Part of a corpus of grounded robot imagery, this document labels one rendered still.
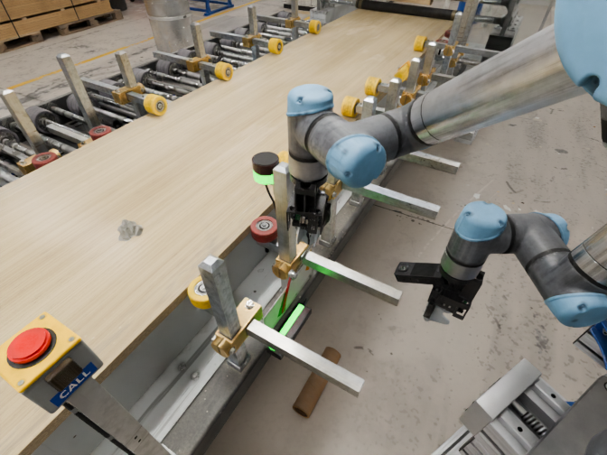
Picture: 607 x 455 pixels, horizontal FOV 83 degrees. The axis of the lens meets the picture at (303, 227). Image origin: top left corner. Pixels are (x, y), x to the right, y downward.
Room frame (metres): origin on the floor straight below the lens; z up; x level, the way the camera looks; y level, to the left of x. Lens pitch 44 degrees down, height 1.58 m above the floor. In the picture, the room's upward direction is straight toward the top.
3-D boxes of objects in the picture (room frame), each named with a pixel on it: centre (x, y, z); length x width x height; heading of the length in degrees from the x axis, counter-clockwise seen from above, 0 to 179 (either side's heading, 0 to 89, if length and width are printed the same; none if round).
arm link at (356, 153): (0.46, -0.08, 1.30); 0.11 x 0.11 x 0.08; 31
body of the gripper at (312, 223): (0.53, -0.01, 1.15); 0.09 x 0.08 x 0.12; 170
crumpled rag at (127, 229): (0.69, 0.49, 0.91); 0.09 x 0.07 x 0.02; 27
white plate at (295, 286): (0.58, 0.04, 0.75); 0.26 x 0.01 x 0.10; 150
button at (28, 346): (0.18, 0.30, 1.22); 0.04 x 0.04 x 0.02
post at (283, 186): (0.62, 0.04, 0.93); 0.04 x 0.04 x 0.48; 60
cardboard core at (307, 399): (0.62, -0.06, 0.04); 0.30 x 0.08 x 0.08; 150
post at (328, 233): (0.84, -0.08, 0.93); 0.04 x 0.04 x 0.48; 60
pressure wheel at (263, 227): (0.71, 0.11, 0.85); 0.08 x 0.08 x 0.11
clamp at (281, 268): (0.64, 0.03, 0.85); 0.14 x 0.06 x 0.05; 150
